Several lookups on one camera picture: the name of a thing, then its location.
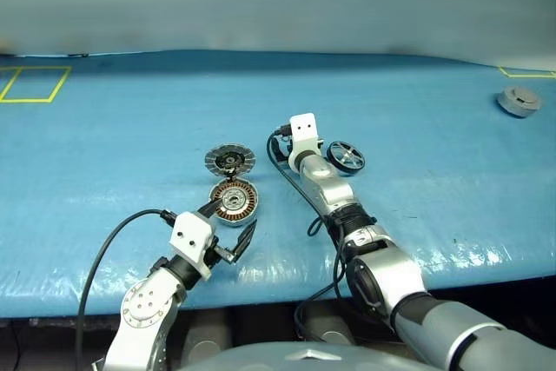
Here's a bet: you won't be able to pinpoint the silver robot torso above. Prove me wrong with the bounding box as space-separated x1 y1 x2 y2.
176 341 435 371

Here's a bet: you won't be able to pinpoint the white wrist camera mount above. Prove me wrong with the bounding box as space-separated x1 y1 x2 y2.
288 113 325 169
169 210 217 280

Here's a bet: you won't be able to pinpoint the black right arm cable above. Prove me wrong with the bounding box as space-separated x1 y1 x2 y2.
265 124 348 342

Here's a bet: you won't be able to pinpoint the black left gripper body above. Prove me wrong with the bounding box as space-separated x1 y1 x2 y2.
206 235 239 268

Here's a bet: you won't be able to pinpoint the round grey metal lid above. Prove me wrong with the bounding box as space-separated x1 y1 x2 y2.
203 142 255 179

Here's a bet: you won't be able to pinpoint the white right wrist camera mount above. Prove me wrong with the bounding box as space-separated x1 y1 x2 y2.
288 113 325 169

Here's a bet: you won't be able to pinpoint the spoked silver rotor black rim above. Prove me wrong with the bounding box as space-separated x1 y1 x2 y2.
326 140 367 174

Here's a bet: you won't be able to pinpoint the dark grey rounded shape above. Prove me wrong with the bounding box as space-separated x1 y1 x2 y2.
299 301 356 346
181 308 235 366

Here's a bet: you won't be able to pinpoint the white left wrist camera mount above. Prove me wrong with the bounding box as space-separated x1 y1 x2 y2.
169 210 217 280

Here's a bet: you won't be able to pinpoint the round grey closed motor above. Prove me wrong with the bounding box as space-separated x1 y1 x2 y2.
495 85 544 120

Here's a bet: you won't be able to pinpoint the blue plastic table cover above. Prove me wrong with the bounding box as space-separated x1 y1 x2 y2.
0 49 556 318

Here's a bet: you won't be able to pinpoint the round motor housing copper windings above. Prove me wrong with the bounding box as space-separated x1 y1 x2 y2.
208 177 261 229

